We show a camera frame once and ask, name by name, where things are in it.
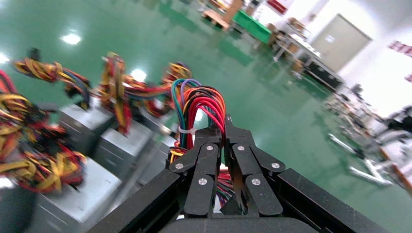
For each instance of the white metal frame cart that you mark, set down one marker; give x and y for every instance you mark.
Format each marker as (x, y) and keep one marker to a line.
(367, 175)

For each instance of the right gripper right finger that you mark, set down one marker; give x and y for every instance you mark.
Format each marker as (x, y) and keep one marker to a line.
(260, 193)

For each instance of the wooden pallet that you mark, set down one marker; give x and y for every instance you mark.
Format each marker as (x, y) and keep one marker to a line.
(215, 17)

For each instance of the white workbench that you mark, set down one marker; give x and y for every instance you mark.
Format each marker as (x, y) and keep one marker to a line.
(299, 43)

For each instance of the black equipment cases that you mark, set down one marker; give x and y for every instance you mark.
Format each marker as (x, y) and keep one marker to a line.
(325, 75)

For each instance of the green covered table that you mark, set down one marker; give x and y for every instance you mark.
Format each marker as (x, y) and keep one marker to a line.
(252, 27)

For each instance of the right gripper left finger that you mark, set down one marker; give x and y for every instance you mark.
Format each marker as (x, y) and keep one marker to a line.
(202, 193)

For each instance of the red wall sign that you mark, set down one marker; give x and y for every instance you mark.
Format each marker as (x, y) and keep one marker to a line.
(400, 48)
(278, 5)

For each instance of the grey door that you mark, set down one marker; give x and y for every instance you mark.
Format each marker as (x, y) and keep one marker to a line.
(341, 41)

